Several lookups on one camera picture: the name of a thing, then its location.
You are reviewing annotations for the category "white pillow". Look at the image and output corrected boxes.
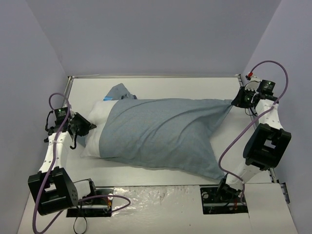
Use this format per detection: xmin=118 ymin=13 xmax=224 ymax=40
xmin=81 ymin=100 xmax=117 ymax=157

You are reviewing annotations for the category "blue patterned pillowcase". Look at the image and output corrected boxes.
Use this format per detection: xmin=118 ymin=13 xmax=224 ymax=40
xmin=99 ymin=84 xmax=232 ymax=179

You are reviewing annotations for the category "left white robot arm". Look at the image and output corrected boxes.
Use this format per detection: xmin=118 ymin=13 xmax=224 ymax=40
xmin=28 ymin=107 xmax=97 ymax=215

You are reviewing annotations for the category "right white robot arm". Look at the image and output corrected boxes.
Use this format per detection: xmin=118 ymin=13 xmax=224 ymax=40
xmin=216 ymin=76 xmax=292 ymax=201

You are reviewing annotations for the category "blue white pillow tag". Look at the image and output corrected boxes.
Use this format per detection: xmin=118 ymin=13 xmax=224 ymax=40
xmin=103 ymin=96 xmax=113 ymax=101

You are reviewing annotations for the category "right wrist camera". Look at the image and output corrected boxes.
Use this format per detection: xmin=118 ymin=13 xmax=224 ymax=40
xmin=245 ymin=74 xmax=262 ymax=91

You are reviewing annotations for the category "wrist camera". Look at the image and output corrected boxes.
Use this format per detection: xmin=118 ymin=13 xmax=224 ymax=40
xmin=58 ymin=104 xmax=71 ymax=112
xmin=245 ymin=74 xmax=262 ymax=91

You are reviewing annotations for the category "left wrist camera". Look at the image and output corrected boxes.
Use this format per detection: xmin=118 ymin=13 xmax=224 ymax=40
xmin=58 ymin=104 xmax=71 ymax=112

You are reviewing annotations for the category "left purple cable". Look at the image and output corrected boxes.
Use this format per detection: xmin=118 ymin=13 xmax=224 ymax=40
xmin=33 ymin=93 xmax=131 ymax=234

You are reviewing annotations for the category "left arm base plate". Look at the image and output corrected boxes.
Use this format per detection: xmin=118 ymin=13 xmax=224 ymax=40
xmin=66 ymin=198 xmax=112 ymax=217

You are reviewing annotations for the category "black cable loop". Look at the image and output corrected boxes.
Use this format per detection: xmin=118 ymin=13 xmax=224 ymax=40
xmin=73 ymin=215 xmax=88 ymax=234

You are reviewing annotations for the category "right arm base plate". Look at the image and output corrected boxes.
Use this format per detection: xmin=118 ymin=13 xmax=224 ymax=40
xmin=200 ymin=186 xmax=248 ymax=215

